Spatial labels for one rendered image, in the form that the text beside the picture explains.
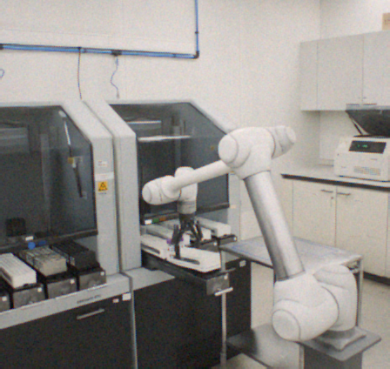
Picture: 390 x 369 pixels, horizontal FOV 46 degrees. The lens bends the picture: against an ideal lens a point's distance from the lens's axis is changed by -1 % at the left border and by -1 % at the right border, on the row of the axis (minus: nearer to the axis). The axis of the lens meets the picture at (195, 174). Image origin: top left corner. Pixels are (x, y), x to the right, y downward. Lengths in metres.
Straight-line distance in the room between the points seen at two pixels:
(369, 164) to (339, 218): 0.60
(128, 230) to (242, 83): 2.35
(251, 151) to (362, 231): 2.85
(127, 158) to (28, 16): 1.41
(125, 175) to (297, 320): 1.18
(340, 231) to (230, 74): 1.75
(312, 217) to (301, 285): 3.07
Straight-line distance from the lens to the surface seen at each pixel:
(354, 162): 4.29
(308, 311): 1.59
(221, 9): 4.29
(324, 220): 4.56
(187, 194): 2.13
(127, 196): 2.37
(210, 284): 2.11
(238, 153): 1.58
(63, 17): 3.46
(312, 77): 4.90
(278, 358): 2.57
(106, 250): 2.37
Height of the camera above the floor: 1.56
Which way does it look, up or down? 8 degrees down
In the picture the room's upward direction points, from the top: 1 degrees counter-clockwise
